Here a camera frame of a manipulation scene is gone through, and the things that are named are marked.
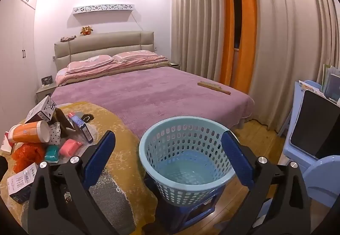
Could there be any black tablet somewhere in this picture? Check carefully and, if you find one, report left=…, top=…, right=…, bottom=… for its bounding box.
left=289, top=89, right=340, bottom=160

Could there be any red white packet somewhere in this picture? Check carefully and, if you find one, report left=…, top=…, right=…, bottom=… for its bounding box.
left=0, top=131, right=14, bottom=154

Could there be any polka dot paper cup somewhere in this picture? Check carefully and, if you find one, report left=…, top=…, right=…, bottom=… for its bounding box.
left=48, top=122, right=62, bottom=145

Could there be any folded wooden fan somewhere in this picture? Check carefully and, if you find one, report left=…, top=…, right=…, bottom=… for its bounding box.
left=197, top=80, right=232, bottom=96

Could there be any orange plastic bag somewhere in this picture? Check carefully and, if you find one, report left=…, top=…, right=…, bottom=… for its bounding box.
left=12, top=143, right=46, bottom=173

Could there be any pink clay bag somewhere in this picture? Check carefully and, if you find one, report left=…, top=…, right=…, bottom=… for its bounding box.
left=59, top=139, right=83, bottom=157

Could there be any orange paper cup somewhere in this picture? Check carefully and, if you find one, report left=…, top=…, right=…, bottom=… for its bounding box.
left=8, top=120, right=51, bottom=143

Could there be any light blue plastic basket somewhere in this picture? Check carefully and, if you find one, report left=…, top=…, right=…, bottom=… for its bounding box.
left=139, top=116, right=241, bottom=207

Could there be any blue toothpaste box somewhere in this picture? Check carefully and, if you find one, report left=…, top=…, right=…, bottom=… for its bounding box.
left=68, top=112, right=93, bottom=143

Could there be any beige padded headboard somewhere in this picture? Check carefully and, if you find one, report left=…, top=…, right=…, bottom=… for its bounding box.
left=54, top=31, right=156, bottom=73

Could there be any white printed medicine box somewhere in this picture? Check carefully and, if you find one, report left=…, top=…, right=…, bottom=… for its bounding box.
left=7, top=163, right=38, bottom=202

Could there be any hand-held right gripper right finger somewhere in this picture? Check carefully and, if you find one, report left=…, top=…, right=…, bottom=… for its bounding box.
left=220, top=130, right=312, bottom=235

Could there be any white wardrobe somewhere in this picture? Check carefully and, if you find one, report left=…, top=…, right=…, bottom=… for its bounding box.
left=0, top=0, right=40, bottom=108

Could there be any bed with purple cover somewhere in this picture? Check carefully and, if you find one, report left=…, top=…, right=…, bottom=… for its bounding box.
left=50, top=65, right=255, bottom=140

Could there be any teal clay bag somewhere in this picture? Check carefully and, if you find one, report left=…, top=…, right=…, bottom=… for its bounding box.
left=44, top=145, right=59, bottom=164

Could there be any dark window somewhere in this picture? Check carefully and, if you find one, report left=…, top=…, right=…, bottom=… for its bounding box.
left=231, top=0, right=242, bottom=51

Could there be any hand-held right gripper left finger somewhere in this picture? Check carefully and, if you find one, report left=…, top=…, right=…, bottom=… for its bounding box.
left=28, top=130, right=117, bottom=235

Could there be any beige curtain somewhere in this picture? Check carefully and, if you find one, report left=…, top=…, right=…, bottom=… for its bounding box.
left=170, top=0, right=230, bottom=84
left=247, top=0, right=340, bottom=132

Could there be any white black printed carton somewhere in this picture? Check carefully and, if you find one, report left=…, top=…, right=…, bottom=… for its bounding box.
left=25, top=97, right=57, bottom=122

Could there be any pink pillow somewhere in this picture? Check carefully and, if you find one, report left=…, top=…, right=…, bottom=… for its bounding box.
left=66, top=55, right=113, bottom=74
left=113, top=50, right=158, bottom=62

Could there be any blue plastic stool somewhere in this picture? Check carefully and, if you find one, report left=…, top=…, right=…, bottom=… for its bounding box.
left=145, top=179, right=226, bottom=235

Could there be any stack of books and papers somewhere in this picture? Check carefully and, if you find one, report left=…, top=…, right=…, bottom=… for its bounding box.
left=299, top=64, right=340, bottom=105

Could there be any yellow printed blanket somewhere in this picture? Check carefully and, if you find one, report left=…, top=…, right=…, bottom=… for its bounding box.
left=0, top=101, right=160, bottom=235

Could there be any white patterned wall shelf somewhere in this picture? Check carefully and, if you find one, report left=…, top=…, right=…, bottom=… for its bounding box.
left=72, top=3, right=136, bottom=15

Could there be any orange curtain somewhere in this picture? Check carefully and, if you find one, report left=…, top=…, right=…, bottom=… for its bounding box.
left=234, top=0, right=258, bottom=95
left=219, top=0, right=235, bottom=87

